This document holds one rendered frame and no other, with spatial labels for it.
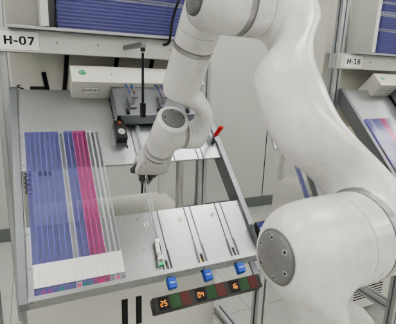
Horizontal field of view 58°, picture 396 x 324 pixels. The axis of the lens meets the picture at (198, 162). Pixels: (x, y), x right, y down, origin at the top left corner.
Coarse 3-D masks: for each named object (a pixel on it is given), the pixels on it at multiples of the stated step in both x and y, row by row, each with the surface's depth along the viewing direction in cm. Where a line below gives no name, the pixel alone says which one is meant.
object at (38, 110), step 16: (32, 96) 121; (48, 96) 123; (64, 96) 125; (32, 112) 118; (48, 112) 120; (64, 112) 122; (80, 112) 124; (96, 112) 126; (32, 128) 114; (48, 128) 116; (64, 128) 118; (80, 128) 120; (96, 128) 122; (128, 128) 126; (144, 128) 129; (112, 144) 120; (128, 144) 122; (144, 144) 124; (112, 160) 117; (128, 160) 119; (176, 160) 125; (192, 160) 128
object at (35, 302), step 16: (240, 256) 109; (160, 272) 98; (176, 272) 100; (192, 272) 106; (80, 288) 90; (96, 288) 91; (112, 288) 95; (128, 288) 100; (32, 304) 87; (48, 304) 90
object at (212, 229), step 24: (120, 216) 106; (144, 216) 109; (168, 216) 111; (192, 216) 114; (216, 216) 117; (240, 216) 120; (24, 240) 94; (120, 240) 102; (144, 240) 104; (168, 240) 107; (192, 240) 109; (216, 240) 112; (240, 240) 114; (144, 264) 100; (168, 264) 103
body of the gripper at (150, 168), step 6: (138, 156) 104; (144, 156) 102; (138, 162) 105; (144, 162) 103; (150, 162) 103; (168, 162) 106; (138, 168) 106; (144, 168) 106; (150, 168) 106; (156, 168) 107; (162, 168) 108; (138, 174) 109; (144, 174) 109; (150, 174) 110; (156, 174) 111
